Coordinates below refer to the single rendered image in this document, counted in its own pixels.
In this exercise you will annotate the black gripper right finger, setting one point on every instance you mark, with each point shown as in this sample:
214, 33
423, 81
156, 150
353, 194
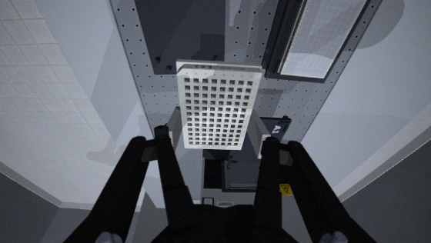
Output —
325, 218

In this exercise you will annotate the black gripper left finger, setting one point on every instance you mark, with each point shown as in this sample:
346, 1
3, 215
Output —
111, 216

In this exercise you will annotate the white multi-well plate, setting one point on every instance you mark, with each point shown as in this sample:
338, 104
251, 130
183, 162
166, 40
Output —
216, 101

